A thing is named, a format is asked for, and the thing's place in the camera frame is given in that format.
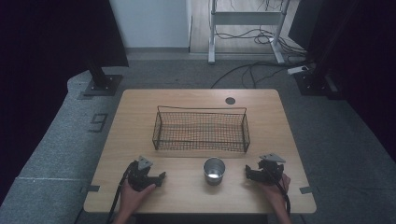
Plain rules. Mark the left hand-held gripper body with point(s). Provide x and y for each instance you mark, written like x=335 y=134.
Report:
x=139 y=178

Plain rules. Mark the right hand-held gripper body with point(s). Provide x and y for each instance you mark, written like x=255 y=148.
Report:
x=270 y=172

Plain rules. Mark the silver metal cup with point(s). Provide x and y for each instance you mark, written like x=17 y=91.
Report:
x=214 y=174

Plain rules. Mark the person's left hand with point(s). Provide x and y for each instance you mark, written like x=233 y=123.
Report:
x=132 y=199

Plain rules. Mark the person's right hand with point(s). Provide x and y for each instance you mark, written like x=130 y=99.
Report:
x=277 y=194

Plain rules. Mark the grey tape strip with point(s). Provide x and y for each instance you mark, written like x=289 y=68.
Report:
x=93 y=188
x=306 y=189

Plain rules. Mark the dark round table grommet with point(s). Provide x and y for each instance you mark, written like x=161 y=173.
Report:
x=230 y=100

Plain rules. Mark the white power strip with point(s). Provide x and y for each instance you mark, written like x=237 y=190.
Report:
x=297 y=69

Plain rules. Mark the dark curtain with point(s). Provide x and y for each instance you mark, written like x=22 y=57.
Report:
x=46 y=62
x=367 y=62

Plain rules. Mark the black stand with base plate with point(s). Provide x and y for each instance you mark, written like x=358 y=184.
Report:
x=104 y=84
x=314 y=82

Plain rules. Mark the white metal desk frame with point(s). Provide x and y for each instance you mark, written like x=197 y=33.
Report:
x=246 y=18

